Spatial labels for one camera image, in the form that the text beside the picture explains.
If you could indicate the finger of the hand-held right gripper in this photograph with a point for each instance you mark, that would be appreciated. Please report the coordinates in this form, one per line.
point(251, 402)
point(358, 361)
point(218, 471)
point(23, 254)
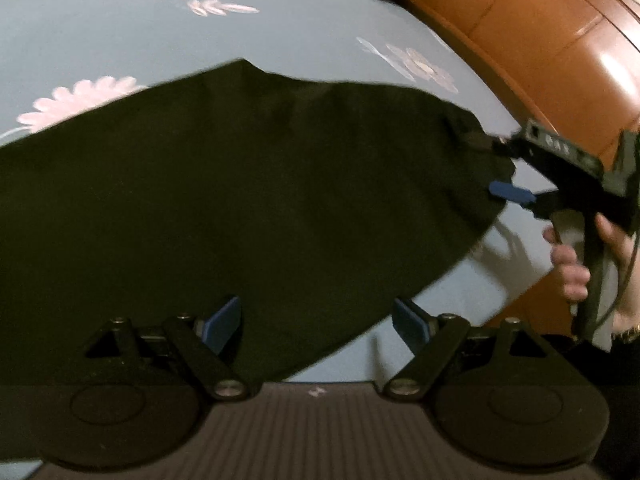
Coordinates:
point(487, 142)
point(510, 191)

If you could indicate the person's right forearm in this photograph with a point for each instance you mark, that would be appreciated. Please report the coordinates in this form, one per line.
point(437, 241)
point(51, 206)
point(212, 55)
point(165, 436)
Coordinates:
point(630, 317)

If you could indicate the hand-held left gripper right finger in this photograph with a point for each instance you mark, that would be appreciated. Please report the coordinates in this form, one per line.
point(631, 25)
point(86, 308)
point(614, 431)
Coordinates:
point(412, 322)

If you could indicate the blue floral bed sheet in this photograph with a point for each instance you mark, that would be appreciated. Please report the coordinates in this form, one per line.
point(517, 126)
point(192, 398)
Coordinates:
point(150, 25)

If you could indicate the person's right hand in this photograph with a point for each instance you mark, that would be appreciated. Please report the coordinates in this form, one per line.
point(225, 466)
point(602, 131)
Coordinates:
point(570, 270)

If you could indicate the black pants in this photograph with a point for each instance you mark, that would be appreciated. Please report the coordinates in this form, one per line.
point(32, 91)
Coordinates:
point(250, 200)

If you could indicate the wooden headboard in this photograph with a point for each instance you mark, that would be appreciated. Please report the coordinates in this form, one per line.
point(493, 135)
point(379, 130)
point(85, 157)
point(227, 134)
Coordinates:
point(550, 35)

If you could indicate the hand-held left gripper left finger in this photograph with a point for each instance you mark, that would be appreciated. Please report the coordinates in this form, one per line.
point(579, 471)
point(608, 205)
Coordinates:
point(222, 325)

